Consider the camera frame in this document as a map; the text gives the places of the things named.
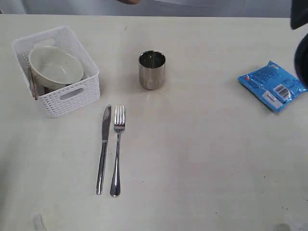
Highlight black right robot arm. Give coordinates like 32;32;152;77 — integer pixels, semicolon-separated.
290;0;308;88

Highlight brown plate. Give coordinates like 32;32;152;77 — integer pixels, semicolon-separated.
118;0;141;5

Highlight white perforated plastic basket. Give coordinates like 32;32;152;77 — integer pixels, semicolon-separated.
12;26;100;118

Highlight silver table knife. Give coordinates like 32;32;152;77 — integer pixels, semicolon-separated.
96;104;112;195

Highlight steel cup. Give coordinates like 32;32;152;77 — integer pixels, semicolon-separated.
138;50;166;90

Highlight blue snack packet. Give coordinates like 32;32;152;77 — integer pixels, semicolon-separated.
238;61;308;113

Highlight speckled grey ceramic bowl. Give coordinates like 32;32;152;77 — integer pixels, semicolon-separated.
28;46;84;90

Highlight silver fork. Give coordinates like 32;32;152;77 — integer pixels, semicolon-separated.
110;105;126;197

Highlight brown wooden chopsticks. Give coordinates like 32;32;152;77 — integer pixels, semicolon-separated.
29;68;38;100

